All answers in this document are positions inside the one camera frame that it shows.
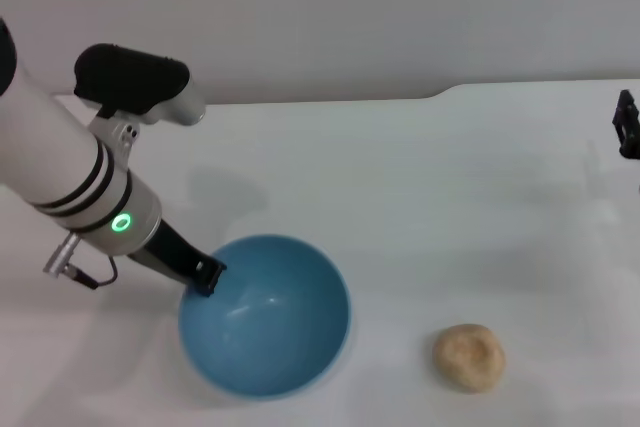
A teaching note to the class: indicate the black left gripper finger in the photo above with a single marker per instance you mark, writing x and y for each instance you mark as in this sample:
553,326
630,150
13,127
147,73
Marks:
210,277

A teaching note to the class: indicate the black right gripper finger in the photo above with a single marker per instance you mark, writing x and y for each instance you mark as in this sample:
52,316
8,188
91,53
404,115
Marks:
630,132

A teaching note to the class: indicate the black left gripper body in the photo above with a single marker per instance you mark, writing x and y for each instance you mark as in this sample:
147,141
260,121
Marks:
167,252

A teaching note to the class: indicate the blue bowl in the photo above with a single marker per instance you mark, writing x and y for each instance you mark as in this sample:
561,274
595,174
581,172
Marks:
270,322

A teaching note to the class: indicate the egg yolk pastry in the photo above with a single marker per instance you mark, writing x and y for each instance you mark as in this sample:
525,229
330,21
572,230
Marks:
469,358

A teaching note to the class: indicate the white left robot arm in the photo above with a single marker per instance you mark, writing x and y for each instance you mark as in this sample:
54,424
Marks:
55,157

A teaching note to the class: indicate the left wrist camera housing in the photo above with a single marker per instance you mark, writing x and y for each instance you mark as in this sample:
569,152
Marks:
132,79

